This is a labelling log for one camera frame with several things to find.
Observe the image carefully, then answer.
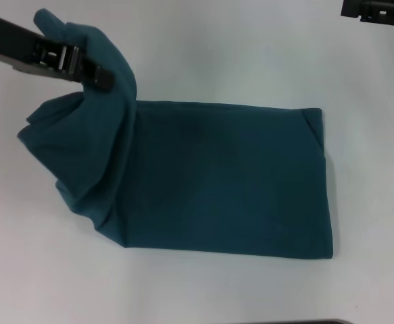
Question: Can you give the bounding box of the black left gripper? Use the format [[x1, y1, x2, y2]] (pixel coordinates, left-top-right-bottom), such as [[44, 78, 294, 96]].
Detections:
[[0, 9, 114, 91]]

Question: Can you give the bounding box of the teal T-shirt with FREE print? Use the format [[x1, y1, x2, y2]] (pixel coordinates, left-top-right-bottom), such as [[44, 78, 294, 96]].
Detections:
[[16, 8, 335, 261]]

